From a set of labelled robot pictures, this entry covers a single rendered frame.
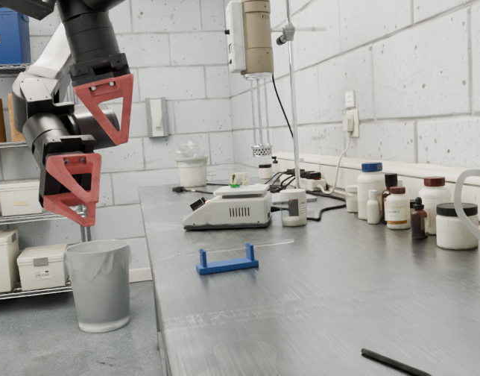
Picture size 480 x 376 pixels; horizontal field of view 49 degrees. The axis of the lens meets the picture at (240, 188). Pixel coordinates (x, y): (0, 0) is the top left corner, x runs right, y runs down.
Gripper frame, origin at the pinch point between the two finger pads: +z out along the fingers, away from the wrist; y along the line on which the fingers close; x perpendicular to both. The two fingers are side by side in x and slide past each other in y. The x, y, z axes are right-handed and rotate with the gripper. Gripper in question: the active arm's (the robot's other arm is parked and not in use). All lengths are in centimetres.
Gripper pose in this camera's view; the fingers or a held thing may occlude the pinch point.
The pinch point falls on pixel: (89, 210)
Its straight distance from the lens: 67.2
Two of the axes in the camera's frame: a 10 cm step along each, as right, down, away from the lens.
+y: -2.6, 8.1, 5.2
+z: 5.2, 5.7, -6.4
